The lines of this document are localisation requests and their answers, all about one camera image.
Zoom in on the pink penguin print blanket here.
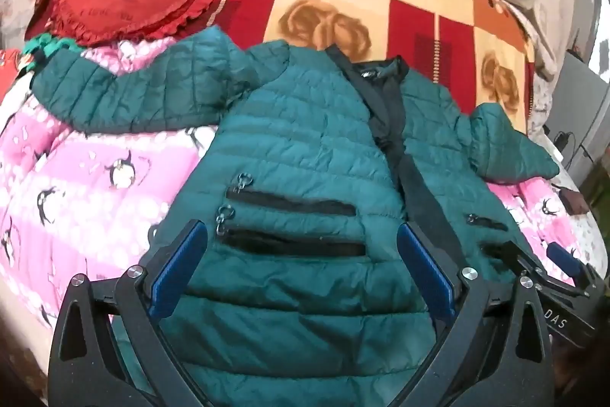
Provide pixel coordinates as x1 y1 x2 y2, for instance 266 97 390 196
0 36 586 341

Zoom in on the dark brown pouch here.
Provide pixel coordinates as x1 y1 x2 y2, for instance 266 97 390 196
559 187 590 213

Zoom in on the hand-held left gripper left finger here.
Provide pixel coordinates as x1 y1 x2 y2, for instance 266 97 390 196
48 219 209 407

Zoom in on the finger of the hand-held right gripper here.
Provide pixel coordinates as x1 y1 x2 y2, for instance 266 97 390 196
547 243 606 289
499 240 592 298

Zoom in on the green frilled cloth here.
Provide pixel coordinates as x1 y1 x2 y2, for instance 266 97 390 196
21 34 80 58

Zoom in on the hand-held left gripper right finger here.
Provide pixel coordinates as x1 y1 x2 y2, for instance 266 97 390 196
395 221 556 407

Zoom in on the green puffer jacket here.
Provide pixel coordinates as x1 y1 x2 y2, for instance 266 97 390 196
29 27 560 407

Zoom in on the black cable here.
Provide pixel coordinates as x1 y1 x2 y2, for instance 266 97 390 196
553 129 597 162

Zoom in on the red cloth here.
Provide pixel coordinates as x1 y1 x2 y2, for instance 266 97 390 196
0 48 35 103

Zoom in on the grey cabinet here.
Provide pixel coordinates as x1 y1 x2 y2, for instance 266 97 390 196
561 51 610 172

